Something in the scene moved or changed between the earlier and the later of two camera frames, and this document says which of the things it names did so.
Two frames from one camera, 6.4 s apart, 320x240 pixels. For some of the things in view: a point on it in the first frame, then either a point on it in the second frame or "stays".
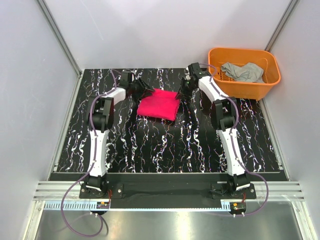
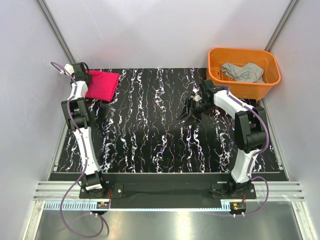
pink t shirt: [162, 104] → [104, 85]
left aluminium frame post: [59, 37] stays
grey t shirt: [249, 72] stays
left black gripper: [142, 94] → [89, 76]
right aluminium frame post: [282, 24] stays
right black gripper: [183, 92] → [185, 111]
